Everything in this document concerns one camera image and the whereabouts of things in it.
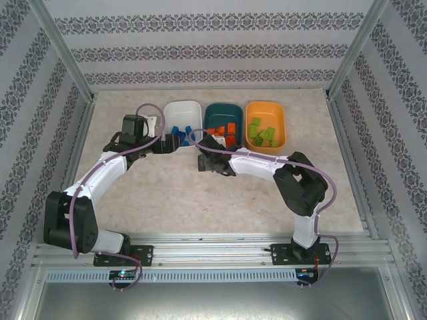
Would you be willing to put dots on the blue lego brick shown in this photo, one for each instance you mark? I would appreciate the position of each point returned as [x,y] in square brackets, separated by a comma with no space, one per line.
[185,143]
[175,130]
[181,135]
[189,129]

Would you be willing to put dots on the orange lego brick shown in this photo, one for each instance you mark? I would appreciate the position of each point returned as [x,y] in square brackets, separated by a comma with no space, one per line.
[221,130]
[230,140]
[231,127]
[211,131]

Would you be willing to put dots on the white plastic container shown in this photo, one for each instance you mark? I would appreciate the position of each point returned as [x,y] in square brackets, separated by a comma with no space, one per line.
[181,113]

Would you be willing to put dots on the teal plastic container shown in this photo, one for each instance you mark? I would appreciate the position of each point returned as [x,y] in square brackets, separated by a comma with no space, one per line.
[221,113]

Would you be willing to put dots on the large green lego brick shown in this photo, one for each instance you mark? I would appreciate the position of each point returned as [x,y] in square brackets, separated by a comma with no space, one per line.
[269,133]

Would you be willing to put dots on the orange plastic container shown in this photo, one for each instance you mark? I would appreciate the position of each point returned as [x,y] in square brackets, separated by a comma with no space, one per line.
[267,111]

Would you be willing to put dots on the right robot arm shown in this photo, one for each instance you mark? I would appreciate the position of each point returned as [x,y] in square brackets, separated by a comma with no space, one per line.
[300,190]

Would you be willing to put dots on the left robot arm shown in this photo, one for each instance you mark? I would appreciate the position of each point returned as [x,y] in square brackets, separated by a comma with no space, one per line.
[70,220]

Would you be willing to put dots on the left circuit board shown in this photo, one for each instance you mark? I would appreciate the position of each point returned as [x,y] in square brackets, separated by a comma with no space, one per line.
[123,275]

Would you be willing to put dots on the circuit board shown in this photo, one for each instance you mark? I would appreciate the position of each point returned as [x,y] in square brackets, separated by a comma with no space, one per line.
[123,275]
[307,274]

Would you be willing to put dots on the grey metal panel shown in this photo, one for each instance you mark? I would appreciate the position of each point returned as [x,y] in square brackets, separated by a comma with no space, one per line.
[213,303]

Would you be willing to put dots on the right circuit board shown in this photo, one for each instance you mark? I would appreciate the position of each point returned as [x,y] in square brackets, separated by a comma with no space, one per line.
[307,274]

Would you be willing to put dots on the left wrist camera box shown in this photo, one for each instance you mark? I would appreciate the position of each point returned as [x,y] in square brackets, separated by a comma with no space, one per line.
[151,126]

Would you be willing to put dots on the left aluminium side rail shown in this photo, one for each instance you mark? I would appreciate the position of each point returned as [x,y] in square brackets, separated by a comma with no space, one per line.
[83,128]

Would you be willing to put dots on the aluminium side rail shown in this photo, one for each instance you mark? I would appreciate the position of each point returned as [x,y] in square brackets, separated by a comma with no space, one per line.
[83,128]
[340,128]

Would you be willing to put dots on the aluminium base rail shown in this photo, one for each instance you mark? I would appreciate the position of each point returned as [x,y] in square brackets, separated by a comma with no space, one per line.
[213,253]

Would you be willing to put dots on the left black mount plate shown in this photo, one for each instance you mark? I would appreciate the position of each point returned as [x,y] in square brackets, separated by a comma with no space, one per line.
[143,255]

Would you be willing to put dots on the black mount plate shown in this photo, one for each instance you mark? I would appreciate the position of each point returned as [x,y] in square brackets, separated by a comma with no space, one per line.
[280,255]
[143,255]

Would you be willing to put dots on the left aluminium frame post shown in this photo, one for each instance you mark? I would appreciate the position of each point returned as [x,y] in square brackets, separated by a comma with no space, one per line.
[60,46]

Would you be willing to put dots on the aluminium frame post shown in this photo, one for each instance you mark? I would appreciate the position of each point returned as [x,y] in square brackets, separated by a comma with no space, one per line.
[358,46]
[60,46]

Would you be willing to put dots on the right black mount plate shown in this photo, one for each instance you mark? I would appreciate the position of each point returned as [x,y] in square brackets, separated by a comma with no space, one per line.
[280,255]

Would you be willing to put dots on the right aluminium side rail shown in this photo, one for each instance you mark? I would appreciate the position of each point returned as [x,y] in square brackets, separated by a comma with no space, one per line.
[340,128]

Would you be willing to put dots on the right aluminium frame post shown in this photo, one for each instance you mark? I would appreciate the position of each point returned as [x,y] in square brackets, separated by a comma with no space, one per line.
[358,46]

